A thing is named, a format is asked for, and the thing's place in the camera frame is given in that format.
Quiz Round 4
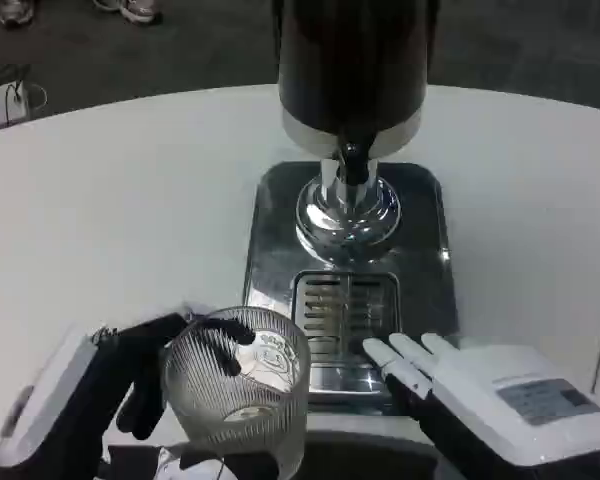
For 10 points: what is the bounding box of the thin black cable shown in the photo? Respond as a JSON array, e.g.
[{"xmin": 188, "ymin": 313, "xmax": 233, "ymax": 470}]
[{"xmin": 5, "ymin": 63, "xmax": 49, "ymax": 122}]

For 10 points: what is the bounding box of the black dispenser tap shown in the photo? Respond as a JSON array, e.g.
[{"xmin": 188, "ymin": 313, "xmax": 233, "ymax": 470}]
[{"xmin": 337, "ymin": 141, "xmax": 373, "ymax": 185}]

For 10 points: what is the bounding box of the black drink dispenser silver base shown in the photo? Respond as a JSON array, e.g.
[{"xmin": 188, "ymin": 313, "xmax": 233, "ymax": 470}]
[{"xmin": 276, "ymin": 0, "xmax": 439, "ymax": 265}]

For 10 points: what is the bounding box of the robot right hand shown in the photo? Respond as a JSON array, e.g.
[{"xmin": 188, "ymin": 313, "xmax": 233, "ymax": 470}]
[{"xmin": 361, "ymin": 331, "xmax": 600, "ymax": 480}]

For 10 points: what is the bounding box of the person's shoe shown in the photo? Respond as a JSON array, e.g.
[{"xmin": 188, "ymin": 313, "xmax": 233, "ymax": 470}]
[
  {"xmin": 92, "ymin": 0, "xmax": 164, "ymax": 26},
  {"xmin": 0, "ymin": 0, "xmax": 36, "ymax": 27}
]

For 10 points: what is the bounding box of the clear ribbed glass cup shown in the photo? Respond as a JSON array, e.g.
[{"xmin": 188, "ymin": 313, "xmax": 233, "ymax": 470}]
[{"xmin": 160, "ymin": 306, "xmax": 313, "ymax": 480}]

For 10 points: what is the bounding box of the steel drip tray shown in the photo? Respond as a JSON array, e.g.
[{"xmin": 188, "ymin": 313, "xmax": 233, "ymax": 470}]
[{"xmin": 242, "ymin": 159, "xmax": 462, "ymax": 417}]

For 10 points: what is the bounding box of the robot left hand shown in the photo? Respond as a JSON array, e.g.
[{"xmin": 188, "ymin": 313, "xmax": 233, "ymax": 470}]
[{"xmin": 0, "ymin": 310, "xmax": 257, "ymax": 472}]

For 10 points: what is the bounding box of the white power box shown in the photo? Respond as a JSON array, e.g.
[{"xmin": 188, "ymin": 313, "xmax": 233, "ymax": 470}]
[{"xmin": 0, "ymin": 79, "xmax": 32, "ymax": 136}]

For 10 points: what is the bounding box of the steel drain grid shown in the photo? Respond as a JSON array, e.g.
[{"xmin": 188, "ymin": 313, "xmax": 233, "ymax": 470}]
[{"xmin": 289, "ymin": 269, "xmax": 402, "ymax": 352}]

